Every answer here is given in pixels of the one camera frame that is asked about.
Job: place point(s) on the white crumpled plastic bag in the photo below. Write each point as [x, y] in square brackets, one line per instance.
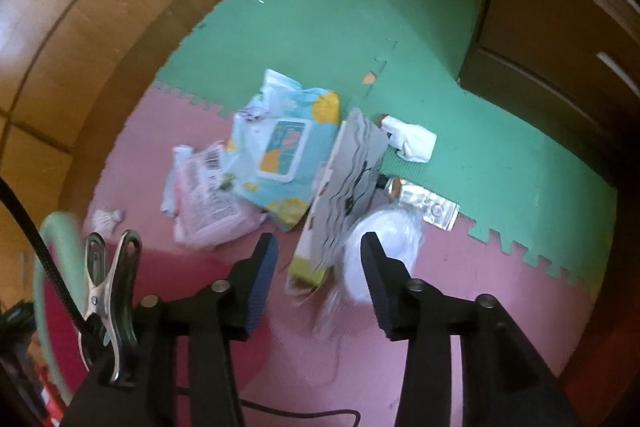
[390, 237]

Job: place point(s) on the white crumpled paper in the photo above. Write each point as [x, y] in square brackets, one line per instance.
[412, 142]

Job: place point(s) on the metal spring clip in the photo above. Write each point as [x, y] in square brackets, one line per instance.
[102, 287]

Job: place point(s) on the red bin with green rim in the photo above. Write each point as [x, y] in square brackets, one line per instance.
[170, 272]

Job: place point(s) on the white cardboard box wavy print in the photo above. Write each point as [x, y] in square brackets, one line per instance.
[340, 187]

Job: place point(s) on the pink foam floor mat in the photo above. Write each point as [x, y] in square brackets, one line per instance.
[475, 282]

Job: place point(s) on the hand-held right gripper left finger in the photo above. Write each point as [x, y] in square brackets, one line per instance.
[262, 277]

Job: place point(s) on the dark wooden nightstand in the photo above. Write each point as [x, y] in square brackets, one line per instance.
[540, 32]

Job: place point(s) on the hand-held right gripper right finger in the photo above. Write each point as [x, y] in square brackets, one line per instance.
[380, 287]

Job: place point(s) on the white feather shuttlecock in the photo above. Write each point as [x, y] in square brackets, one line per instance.
[107, 218]

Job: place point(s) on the green foam floor mat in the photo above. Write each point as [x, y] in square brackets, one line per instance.
[325, 22]

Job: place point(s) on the blue yellow wet wipe pack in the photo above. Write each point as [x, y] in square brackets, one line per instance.
[285, 147]

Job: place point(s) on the wooden wardrobe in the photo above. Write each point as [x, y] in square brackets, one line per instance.
[100, 32]

